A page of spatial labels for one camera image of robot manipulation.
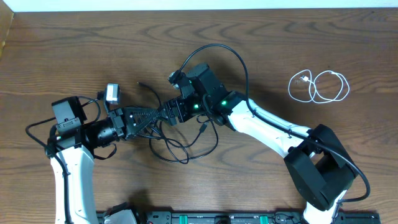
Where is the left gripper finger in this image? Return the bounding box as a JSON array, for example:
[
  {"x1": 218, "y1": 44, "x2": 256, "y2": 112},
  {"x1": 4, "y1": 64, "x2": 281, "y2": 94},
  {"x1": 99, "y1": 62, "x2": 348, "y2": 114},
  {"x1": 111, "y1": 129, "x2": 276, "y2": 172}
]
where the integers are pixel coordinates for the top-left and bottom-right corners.
[
  {"x1": 126, "y1": 113, "x2": 162, "y2": 139},
  {"x1": 123, "y1": 106, "x2": 165, "y2": 120}
]

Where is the white USB cable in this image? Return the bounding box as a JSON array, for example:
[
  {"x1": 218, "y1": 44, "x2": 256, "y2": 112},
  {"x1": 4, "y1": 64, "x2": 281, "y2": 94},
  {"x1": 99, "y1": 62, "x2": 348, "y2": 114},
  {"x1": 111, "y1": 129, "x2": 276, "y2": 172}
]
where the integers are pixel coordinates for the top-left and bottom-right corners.
[{"x1": 287, "y1": 68, "x2": 351, "y2": 105}]

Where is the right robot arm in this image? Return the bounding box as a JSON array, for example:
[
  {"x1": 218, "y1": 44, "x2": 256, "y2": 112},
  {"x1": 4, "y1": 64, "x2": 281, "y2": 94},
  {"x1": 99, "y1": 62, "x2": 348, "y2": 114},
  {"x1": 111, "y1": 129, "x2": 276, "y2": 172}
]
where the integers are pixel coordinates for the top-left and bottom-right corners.
[{"x1": 165, "y1": 63, "x2": 358, "y2": 223}]

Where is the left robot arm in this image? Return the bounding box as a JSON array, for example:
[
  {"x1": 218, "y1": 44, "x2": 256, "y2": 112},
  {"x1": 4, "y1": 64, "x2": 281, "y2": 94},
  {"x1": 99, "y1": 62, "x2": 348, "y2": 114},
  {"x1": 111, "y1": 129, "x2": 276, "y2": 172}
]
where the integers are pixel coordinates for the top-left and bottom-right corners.
[{"x1": 48, "y1": 96, "x2": 167, "y2": 223}]

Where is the cardboard box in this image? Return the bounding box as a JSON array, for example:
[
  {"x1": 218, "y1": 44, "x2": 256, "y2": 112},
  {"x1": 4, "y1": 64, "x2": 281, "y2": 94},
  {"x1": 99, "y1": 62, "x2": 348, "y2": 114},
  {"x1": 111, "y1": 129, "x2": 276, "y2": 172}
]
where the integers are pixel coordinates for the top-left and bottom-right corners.
[{"x1": 0, "y1": 0, "x2": 14, "y2": 56}]

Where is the left camera cable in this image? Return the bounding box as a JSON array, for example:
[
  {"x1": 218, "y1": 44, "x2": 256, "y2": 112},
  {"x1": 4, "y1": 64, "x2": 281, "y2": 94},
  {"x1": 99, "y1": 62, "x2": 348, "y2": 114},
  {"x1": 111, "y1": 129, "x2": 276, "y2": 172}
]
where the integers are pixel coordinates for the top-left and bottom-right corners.
[{"x1": 25, "y1": 95, "x2": 108, "y2": 224}]

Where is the camera cable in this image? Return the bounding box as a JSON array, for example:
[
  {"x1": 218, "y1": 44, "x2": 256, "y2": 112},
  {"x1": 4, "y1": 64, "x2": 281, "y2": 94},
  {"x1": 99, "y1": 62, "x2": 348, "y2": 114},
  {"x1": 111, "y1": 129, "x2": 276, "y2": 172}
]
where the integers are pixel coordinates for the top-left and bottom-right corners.
[
  {"x1": 178, "y1": 43, "x2": 371, "y2": 223},
  {"x1": 25, "y1": 95, "x2": 108, "y2": 224}
]

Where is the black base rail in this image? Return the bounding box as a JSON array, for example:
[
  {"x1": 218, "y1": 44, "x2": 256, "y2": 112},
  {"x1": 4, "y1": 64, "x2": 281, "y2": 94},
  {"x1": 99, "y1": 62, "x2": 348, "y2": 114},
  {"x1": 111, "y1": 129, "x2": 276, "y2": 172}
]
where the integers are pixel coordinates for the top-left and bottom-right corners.
[{"x1": 96, "y1": 210, "x2": 382, "y2": 224}]

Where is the right camera cable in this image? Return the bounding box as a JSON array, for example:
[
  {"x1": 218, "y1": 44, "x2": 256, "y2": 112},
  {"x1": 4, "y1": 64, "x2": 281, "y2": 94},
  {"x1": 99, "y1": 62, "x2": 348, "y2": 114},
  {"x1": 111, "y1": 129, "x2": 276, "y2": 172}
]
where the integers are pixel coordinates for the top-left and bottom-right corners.
[{"x1": 178, "y1": 43, "x2": 371, "y2": 223}]

